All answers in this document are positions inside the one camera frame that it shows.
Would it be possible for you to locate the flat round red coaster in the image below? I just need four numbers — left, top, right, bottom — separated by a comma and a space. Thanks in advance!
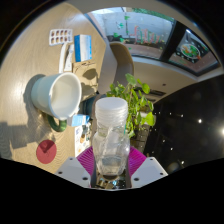
35, 139, 58, 165

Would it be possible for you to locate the white mug with green handle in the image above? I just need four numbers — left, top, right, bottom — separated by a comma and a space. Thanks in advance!
30, 72, 83, 133

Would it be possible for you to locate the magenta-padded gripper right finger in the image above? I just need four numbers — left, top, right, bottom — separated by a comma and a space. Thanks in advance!
128, 145, 169, 188

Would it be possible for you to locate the brown chair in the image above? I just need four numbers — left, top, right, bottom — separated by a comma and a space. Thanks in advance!
109, 41, 135, 88

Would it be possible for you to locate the small blue white carton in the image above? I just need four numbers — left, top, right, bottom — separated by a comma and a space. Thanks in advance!
67, 113, 91, 128

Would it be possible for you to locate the group of ceiling lights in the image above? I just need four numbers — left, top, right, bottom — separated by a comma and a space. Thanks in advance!
166, 109, 224, 158

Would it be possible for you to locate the printed paper menu sheet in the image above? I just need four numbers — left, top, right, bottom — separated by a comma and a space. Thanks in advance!
73, 123, 93, 158

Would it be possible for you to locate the flat blue white box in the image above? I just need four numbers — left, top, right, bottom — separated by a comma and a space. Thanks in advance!
73, 34, 93, 63

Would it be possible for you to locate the white tube package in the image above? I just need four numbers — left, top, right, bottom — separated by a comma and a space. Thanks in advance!
58, 43, 75, 73

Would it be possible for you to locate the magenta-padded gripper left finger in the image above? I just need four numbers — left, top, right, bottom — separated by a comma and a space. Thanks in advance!
54, 145, 98, 188

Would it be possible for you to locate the framed food poster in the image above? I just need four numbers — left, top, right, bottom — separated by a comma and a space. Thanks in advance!
168, 29, 221, 76

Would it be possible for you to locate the blister pill pack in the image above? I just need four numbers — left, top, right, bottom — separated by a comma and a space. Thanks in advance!
48, 28, 74, 47

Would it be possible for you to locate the green potted plant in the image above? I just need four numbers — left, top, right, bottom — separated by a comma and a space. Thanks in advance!
79, 73, 156, 139

